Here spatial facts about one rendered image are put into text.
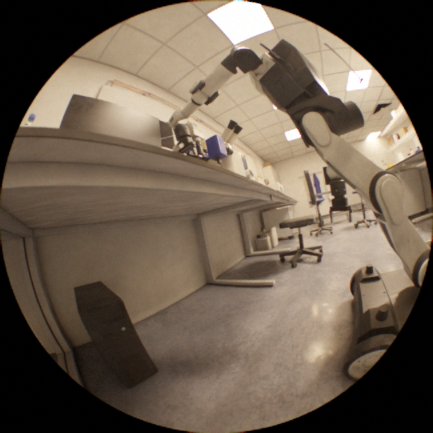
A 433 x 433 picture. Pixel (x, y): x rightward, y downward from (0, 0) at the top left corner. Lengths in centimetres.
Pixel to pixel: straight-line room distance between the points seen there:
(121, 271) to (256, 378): 98
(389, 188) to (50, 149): 74
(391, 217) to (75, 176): 74
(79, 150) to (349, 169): 67
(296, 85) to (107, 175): 66
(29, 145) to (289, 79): 73
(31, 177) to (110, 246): 89
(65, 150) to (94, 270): 90
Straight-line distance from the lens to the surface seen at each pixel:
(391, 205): 56
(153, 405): 72
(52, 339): 110
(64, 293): 109
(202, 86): 78
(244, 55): 69
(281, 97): 69
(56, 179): 28
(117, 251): 111
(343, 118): 65
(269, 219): 326
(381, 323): 59
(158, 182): 34
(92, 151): 26
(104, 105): 86
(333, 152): 56
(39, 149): 27
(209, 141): 67
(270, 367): 72
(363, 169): 59
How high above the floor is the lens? 60
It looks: 3 degrees up
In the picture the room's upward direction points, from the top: 11 degrees counter-clockwise
